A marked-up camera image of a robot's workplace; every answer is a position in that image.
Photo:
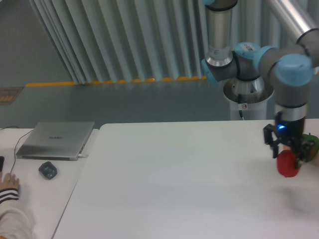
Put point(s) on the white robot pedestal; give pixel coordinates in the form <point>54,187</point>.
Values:
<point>247,99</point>

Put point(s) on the black phone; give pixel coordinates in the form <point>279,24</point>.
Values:
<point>1,163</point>

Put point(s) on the silver closed laptop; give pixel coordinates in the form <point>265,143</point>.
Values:
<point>54,140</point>

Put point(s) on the brown egg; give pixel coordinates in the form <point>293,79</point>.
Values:
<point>286,147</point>

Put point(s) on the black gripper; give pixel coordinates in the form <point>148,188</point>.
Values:
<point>291,134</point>

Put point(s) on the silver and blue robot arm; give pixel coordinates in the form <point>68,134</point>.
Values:
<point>288,70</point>

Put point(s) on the white folded partition screen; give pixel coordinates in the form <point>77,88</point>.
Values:
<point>150,40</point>

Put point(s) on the black earbuds case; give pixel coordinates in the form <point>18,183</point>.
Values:
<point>48,170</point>

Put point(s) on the red bell pepper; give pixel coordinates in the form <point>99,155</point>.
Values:
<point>286,164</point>

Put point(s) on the white sleeved forearm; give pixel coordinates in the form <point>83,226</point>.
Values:
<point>14,221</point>

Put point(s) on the green bell pepper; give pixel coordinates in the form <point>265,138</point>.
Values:
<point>314,149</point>

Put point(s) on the person's hand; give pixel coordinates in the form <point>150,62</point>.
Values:
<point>9,181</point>

